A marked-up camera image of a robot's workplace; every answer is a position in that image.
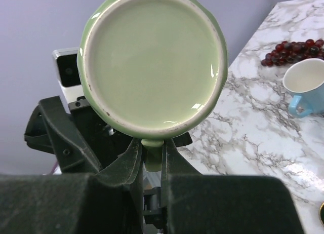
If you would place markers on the dark red grape bunch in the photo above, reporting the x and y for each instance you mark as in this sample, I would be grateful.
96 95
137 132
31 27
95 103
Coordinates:
288 52

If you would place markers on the black tray gold rim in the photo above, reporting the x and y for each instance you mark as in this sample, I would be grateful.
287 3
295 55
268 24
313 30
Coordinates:
321 214

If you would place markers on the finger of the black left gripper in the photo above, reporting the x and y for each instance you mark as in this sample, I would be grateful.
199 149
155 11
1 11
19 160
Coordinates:
183 140

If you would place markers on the light blue hexagonal mug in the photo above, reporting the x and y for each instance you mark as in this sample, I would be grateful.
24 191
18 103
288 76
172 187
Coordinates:
304 82

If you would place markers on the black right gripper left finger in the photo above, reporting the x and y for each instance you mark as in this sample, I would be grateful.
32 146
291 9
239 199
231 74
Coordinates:
108 202

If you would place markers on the light green large mug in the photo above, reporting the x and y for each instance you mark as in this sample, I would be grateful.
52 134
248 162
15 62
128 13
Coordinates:
152 69

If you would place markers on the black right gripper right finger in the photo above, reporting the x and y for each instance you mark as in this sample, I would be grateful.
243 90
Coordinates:
197 203

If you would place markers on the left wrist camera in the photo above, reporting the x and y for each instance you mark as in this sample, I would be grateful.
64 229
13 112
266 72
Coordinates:
67 73

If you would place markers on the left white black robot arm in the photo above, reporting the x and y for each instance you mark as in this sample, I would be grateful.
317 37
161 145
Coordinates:
36 132

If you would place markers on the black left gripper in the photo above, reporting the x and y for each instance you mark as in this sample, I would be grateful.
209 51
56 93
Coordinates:
85 145

